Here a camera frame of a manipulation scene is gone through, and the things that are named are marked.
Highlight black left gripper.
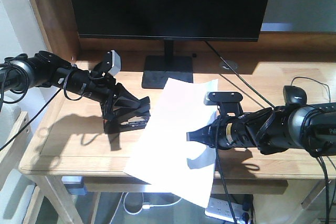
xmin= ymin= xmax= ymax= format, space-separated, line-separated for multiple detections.
xmin=54 ymin=67 xmax=150 ymax=121

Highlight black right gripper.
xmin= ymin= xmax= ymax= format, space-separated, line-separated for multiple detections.
xmin=186 ymin=112 xmax=271 ymax=150

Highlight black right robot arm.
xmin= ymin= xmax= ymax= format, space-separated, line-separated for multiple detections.
xmin=186 ymin=103 xmax=335 ymax=157

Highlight black monitor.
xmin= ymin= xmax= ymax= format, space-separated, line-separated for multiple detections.
xmin=71 ymin=0 xmax=268 ymax=89

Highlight white paper sheets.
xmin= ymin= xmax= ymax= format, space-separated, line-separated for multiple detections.
xmin=124 ymin=79 xmax=218 ymax=208

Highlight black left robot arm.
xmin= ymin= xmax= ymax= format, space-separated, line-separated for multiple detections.
xmin=1 ymin=50 xmax=150 ymax=124

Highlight wooden chair grey cushion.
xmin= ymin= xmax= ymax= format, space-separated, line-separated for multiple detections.
xmin=1 ymin=104 xmax=43 ymax=223

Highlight black computer mouse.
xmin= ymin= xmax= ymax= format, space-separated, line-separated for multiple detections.
xmin=283 ymin=86 xmax=307 ymax=105

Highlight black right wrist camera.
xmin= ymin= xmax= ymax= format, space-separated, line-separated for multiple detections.
xmin=204 ymin=91 xmax=243 ymax=116

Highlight white power strip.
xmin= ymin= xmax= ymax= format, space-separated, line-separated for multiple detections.
xmin=205 ymin=197 xmax=252 ymax=223

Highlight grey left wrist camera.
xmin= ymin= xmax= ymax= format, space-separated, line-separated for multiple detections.
xmin=93 ymin=50 xmax=121 ymax=77

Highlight black monitor cable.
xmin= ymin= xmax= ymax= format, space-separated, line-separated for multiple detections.
xmin=204 ymin=40 xmax=275 ymax=109

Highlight black orange stapler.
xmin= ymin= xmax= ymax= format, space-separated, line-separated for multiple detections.
xmin=101 ymin=97 xmax=150 ymax=134

